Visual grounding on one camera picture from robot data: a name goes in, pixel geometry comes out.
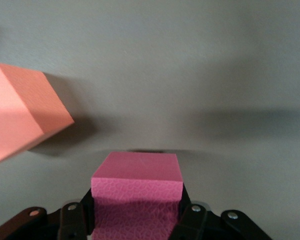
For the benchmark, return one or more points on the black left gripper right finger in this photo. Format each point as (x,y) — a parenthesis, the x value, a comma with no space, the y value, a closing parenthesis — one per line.
(195,222)

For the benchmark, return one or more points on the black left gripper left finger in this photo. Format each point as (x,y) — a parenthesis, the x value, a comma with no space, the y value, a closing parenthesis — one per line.
(70,222)

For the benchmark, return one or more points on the crimson foam block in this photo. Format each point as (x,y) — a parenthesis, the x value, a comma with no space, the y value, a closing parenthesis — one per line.
(137,180)

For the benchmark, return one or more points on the orange foam block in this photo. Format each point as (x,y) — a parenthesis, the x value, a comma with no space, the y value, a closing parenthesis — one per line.
(20,112)

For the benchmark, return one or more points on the large table cover sheet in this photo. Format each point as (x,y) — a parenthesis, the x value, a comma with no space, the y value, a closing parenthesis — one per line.
(190,62)

